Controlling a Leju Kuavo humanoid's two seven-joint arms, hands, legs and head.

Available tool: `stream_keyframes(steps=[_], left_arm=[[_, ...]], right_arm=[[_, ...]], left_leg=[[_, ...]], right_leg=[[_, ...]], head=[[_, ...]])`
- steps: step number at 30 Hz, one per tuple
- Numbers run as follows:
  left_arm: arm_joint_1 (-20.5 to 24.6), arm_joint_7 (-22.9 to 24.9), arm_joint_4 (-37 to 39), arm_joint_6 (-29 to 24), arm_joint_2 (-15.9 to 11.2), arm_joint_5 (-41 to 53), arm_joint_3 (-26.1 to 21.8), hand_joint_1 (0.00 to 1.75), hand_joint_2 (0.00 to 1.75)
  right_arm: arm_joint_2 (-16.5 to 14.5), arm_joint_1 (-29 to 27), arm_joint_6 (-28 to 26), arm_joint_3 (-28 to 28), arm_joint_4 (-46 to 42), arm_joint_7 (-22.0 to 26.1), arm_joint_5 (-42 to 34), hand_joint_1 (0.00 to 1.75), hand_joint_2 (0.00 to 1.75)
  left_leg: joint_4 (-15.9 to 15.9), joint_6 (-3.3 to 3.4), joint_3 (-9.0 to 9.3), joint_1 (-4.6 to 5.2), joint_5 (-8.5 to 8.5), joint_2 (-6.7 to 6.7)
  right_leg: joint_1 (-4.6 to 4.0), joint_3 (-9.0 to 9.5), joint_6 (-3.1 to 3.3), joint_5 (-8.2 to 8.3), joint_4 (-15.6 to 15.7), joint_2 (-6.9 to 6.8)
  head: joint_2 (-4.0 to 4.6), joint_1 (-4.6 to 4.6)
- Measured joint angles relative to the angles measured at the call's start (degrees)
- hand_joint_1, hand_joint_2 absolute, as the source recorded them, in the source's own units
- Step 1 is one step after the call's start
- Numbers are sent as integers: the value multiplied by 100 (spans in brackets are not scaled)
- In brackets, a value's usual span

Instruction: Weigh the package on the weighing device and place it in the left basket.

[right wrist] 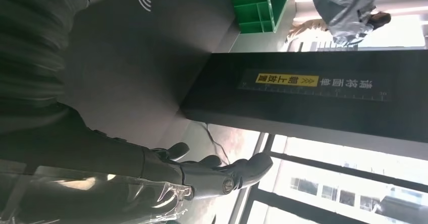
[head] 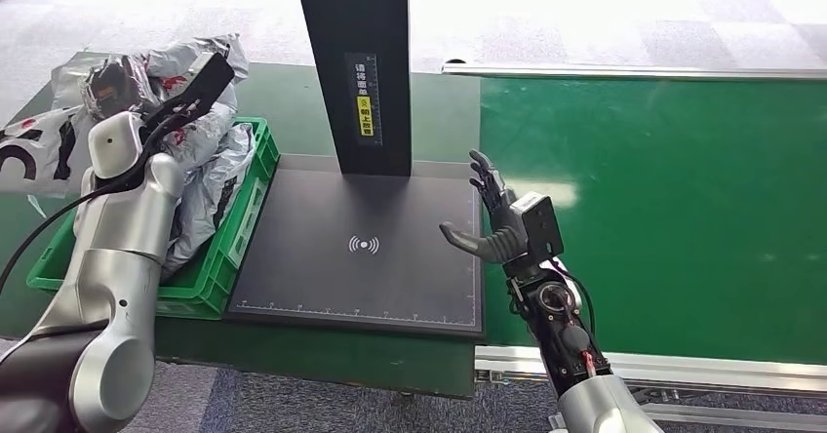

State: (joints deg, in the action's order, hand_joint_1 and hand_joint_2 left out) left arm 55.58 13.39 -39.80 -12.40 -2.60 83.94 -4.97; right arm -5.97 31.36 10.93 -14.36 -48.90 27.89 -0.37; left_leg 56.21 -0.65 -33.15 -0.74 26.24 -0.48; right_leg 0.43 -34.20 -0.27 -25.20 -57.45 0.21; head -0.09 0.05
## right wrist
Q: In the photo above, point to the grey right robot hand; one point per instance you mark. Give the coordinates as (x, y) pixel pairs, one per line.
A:
(83, 169)

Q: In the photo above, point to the green plastic basket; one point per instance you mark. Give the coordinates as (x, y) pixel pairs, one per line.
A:
(254, 15)

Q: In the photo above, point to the grey scale platform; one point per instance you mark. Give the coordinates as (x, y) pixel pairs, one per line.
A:
(133, 65)

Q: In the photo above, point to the black scale column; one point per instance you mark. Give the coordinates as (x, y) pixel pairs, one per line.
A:
(234, 105)

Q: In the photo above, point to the dark window frame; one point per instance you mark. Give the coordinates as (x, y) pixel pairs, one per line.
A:
(301, 205)

